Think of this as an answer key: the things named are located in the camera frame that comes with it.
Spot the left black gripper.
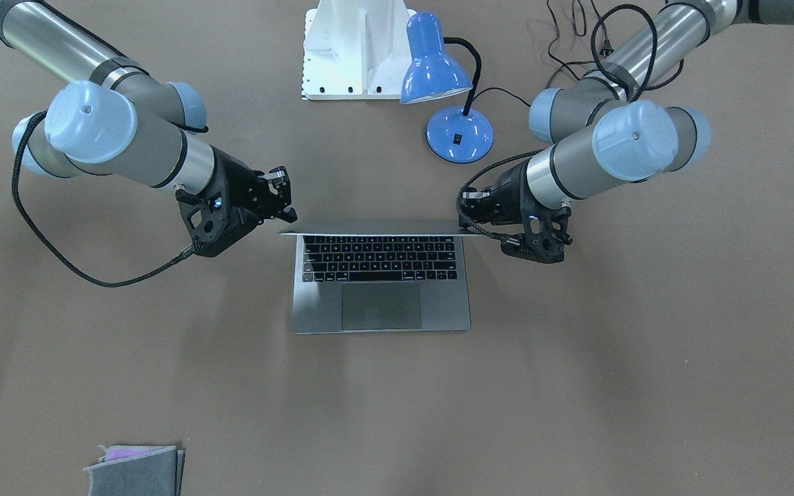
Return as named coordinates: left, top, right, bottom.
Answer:
left=459, top=161, right=529, bottom=227

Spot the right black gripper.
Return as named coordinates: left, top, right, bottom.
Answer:
left=213, top=148, right=298, bottom=223

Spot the grey laptop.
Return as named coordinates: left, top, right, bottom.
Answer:
left=283, top=220, right=471, bottom=335

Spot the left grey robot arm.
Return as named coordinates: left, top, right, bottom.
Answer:
left=456, top=1, right=794, bottom=231

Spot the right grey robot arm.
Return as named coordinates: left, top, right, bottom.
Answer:
left=0, top=1, right=297, bottom=233

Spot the blue desk lamp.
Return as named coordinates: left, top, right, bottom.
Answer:
left=400, top=10, right=495, bottom=163

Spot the folded grey purple cloth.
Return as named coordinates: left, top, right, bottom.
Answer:
left=84, top=445, right=185, bottom=495

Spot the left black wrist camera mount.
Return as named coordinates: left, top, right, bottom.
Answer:
left=499, top=205, right=573, bottom=264

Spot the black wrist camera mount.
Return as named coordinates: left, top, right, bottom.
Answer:
left=174, top=189, right=261, bottom=258
left=499, top=205, right=573, bottom=264

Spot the left wrist braided cable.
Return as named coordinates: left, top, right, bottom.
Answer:
left=455, top=148, right=546, bottom=245

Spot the wrist braided cable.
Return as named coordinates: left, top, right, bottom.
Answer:
left=455, top=148, right=546, bottom=245
left=11, top=110, right=198, bottom=289

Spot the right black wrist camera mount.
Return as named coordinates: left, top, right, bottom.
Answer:
left=174, top=189, right=261, bottom=258

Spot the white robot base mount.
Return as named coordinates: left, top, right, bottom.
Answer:
left=301, top=1, right=416, bottom=101

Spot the black lamp power cable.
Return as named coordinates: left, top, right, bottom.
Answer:
left=471, top=0, right=687, bottom=111

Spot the right wrist braided cable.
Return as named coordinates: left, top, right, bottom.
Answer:
left=11, top=110, right=198, bottom=289

